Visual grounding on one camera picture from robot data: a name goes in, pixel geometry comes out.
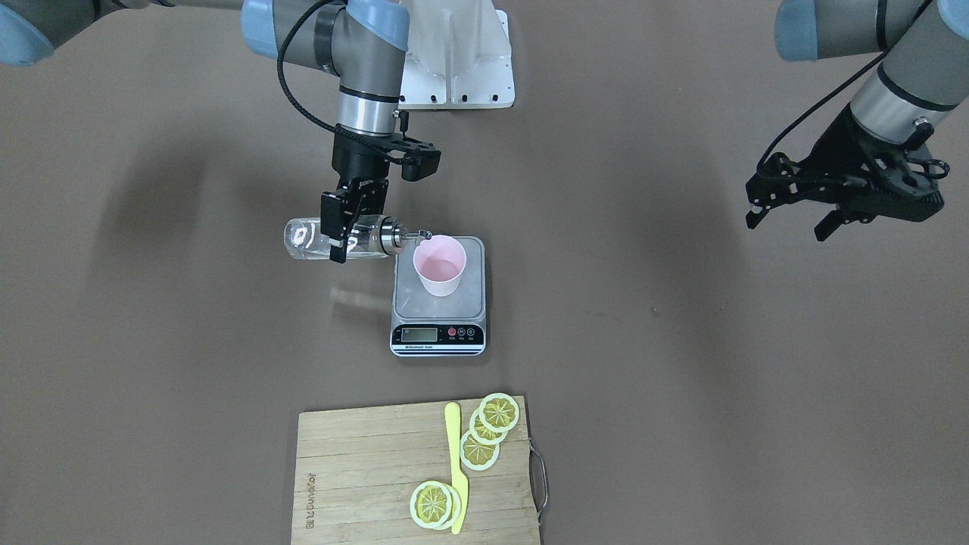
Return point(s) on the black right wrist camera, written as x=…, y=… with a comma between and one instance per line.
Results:
x=418, y=160

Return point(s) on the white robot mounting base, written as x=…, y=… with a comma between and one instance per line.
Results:
x=459, y=57

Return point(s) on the pink plastic cup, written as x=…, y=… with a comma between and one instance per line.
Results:
x=440, y=262

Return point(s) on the yellow plastic knife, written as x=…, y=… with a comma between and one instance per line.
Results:
x=458, y=480

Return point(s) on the bamboo cutting board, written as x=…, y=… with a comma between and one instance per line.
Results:
x=356, y=469

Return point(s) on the silver digital kitchen scale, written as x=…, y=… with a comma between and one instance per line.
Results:
x=425, y=325

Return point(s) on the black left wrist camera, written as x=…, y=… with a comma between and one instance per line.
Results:
x=781, y=178

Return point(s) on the lemon slice top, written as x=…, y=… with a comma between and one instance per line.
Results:
x=499, y=412

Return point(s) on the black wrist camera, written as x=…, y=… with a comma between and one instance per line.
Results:
x=781, y=178
x=418, y=160

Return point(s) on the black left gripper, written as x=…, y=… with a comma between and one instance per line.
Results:
x=842, y=140

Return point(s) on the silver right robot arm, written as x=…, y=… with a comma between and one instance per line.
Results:
x=363, y=44

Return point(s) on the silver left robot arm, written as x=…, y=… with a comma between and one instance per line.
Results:
x=919, y=70

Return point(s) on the lemon slice under pair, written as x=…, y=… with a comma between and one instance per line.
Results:
x=456, y=507

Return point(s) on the lemon slice front pair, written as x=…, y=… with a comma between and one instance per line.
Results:
x=429, y=504

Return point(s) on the clear glass sauce bottle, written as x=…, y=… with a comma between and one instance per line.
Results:
x=372, y=237

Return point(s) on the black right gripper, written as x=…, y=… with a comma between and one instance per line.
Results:
x=358, y=162

